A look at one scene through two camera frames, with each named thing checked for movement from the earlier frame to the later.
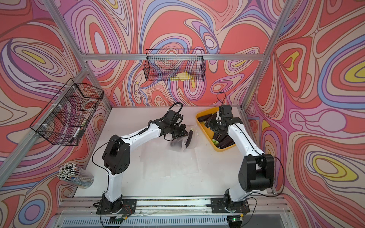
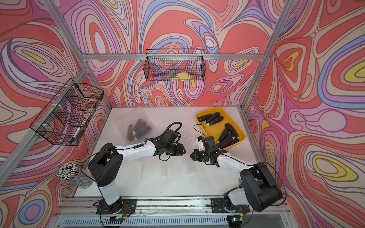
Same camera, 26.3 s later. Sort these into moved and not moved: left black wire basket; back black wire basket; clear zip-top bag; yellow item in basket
Moved: clear zip-top bag
Not moved: left black wire basket; yellow item in basket; back black wire basket
